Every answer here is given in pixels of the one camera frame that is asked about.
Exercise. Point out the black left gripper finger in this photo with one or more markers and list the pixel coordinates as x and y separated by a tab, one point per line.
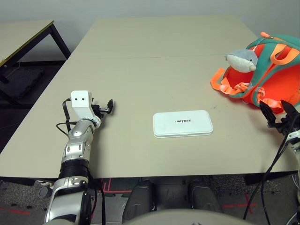
109	112
110	104

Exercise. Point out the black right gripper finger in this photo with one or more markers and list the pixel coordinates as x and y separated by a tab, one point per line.
268	114
290	113

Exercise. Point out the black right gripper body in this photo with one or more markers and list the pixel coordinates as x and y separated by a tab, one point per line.
290	127

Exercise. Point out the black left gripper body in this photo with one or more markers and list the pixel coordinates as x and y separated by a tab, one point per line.
98	111

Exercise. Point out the teal and orange backpack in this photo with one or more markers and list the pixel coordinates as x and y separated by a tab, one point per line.
281	86

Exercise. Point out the white plastic pencil case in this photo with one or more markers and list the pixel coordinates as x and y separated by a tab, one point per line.
182	127

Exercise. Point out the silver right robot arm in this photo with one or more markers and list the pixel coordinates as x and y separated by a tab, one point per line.
295	140

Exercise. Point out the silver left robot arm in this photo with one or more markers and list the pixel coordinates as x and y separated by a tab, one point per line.
77	145

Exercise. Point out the black foam mat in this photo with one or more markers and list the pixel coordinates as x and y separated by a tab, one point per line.
23	79

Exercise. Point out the dark grey left robot leg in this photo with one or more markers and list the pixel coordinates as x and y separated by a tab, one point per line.
140	199

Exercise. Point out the dark grey robot leg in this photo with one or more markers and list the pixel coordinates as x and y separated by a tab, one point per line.
204	197
140	199

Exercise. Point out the grey table caster wheel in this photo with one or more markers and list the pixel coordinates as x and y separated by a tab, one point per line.
44	191

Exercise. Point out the dark grey right robot leg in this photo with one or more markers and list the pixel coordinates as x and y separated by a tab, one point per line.
204	197

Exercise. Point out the light grey robot torso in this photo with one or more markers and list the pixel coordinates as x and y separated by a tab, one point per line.
187	219

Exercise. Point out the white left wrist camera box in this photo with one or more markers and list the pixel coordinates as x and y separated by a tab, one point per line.
80	105

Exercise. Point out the beige side table black frame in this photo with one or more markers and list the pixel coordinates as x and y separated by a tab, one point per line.
18	35

